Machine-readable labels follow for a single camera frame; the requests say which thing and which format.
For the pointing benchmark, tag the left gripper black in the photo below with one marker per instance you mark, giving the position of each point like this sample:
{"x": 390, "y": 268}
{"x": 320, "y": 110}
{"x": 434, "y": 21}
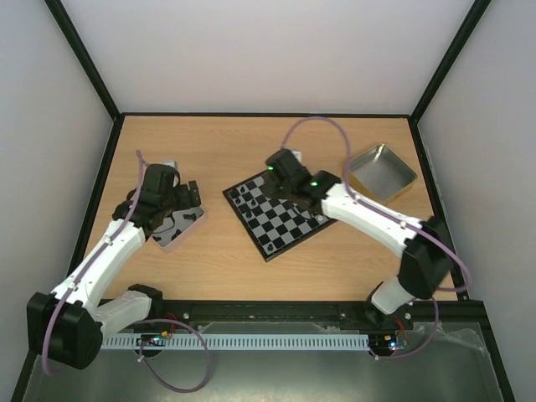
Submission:
{"x": 185, "y": 202}

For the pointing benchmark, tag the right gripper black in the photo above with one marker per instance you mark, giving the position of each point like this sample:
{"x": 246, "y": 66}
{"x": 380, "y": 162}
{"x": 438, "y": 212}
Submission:
{"x": 272, "y": 180}

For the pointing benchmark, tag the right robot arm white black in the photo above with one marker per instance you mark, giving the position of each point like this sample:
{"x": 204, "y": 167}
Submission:
{"x": 423, "y": 263}

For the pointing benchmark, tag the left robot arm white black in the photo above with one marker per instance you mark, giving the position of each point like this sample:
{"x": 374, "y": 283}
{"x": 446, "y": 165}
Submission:
{"x": 69, "y": 324}

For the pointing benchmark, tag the pink tin with black pieces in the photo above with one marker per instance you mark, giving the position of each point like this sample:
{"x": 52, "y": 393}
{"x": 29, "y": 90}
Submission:
{"x": 168, "y": 247}

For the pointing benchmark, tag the black grey chess board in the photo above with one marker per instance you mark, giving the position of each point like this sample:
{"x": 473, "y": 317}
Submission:
{"x": 274, "y": 221}

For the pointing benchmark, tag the yellow empty tin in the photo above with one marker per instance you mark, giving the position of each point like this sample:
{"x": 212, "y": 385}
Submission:
{"x": 380, "y": 174}

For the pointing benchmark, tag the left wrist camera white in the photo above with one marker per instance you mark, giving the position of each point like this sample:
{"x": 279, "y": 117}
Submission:
{"x": 170, "y": 163}

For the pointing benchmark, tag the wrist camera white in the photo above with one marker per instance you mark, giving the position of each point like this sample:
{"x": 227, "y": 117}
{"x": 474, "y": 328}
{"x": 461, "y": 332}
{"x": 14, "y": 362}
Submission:
{"x": 170, "y": 163}
{"x": 297, "y": 154}

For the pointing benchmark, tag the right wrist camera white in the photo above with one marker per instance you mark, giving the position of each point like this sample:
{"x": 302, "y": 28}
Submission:
{"x": 297, "y": 154}

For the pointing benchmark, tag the black aluminium frame rail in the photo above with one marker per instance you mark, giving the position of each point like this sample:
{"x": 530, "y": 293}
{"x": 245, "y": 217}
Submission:
{"x": 348, "y": 315}

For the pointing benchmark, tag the light blue cable duct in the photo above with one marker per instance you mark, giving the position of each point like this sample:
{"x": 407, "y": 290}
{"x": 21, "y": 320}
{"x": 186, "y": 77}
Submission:
{"x": 240, "y": 342}

